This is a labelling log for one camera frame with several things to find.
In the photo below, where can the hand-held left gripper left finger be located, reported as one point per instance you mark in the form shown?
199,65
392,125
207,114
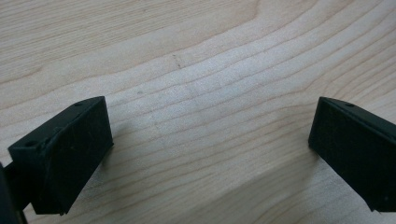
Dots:
70,152

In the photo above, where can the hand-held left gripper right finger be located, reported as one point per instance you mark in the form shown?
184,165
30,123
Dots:
358,149

